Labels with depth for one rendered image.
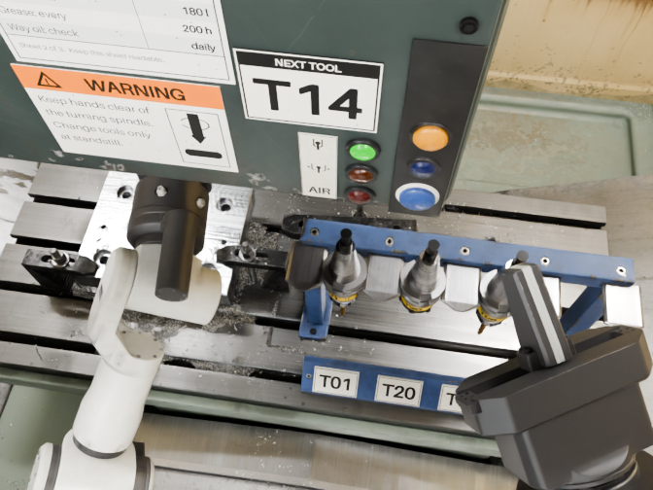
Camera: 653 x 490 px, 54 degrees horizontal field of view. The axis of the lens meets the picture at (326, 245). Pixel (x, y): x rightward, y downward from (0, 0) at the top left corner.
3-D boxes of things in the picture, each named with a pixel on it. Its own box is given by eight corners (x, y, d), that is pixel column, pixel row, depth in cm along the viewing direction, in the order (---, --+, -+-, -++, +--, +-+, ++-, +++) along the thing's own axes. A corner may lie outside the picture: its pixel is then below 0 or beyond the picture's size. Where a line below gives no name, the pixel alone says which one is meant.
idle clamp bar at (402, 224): (413, 256, 126) (417, 240, 121) (283, 249, 127) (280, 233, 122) (413, 234, 129) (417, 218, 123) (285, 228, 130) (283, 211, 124)
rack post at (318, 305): (326, 341, 118) (325, 271, 92) (297, 337, 119) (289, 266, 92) (334, 293, 123) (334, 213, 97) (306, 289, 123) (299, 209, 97)
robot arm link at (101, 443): (174, 354, 79) (125, 474, 84) (89, 336, 75) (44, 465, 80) (182, 406, 70) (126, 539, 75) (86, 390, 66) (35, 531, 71)
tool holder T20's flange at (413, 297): (439, 265, 92) (442, 258, 90) (446, 304, 89) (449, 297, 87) (395, 268, 92) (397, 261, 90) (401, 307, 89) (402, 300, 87)
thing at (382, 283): (398, 304, 88) (399, 301, 88) (360, 299, 89) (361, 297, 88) (403, 260, 92) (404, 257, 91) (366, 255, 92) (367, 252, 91)
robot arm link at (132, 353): (192, 255, 74) (154, 350, 78) (115, 234, 70) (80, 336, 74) (201, 280, 69) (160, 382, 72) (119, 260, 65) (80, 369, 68)
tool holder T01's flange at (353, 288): (371, 265, 92) (372, 258, 90) (358, 301, 89) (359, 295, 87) (330, 252, 93) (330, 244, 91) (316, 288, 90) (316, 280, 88)
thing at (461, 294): (479, 315, 87) (480, 312, 87) (440, 309, 88) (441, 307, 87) (480, 269, 91) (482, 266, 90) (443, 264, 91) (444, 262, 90)
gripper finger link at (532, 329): (531, 267, 38) (562, 366, 38) (506, 265, 41) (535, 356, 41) (506, 276, 37) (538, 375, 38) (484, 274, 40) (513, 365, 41)
